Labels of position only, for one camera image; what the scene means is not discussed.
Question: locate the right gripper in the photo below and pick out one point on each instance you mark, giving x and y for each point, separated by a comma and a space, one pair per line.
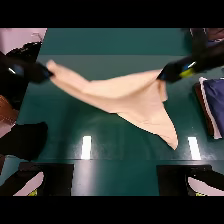
170, 71

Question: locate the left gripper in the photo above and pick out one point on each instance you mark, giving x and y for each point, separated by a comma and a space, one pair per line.
41, 72

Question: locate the peach T-shirt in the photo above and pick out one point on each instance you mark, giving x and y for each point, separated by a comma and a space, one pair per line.
133, 96

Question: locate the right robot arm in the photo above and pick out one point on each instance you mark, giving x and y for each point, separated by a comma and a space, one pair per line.
206, 57

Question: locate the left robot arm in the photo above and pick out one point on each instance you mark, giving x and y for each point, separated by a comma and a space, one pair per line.
18, 70

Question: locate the black garment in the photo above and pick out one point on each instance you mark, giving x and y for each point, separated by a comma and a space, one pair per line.
23, 140
26, 51

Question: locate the white garment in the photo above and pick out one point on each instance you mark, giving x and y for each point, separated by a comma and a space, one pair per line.
207, 100

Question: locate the red-brown garment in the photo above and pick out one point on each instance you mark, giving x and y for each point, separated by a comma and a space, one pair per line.
201, 106

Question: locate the brown garment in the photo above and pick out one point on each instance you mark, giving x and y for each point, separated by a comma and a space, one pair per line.
7, 111

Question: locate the navy garment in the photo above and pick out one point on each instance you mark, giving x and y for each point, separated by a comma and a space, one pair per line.
216, 103

